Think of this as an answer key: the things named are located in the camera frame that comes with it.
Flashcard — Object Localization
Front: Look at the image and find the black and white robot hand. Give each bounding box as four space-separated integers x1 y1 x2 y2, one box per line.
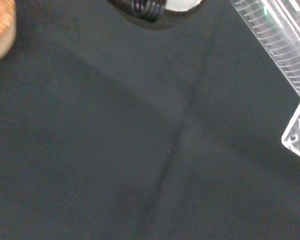
106 0 207 31

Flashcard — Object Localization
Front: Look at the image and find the black cloth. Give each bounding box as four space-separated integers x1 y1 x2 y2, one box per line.
0 0 300 240

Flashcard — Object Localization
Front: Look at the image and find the cork ring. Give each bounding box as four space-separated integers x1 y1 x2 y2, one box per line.
0 0 17 65

